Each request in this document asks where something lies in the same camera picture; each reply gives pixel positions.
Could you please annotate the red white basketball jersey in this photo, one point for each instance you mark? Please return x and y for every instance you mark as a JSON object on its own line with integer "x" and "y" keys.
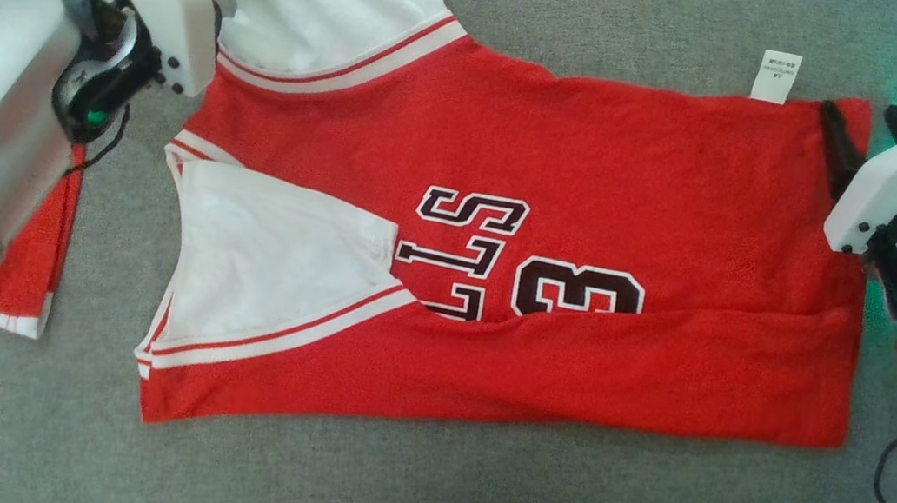
{"x": 642, "y": 182}

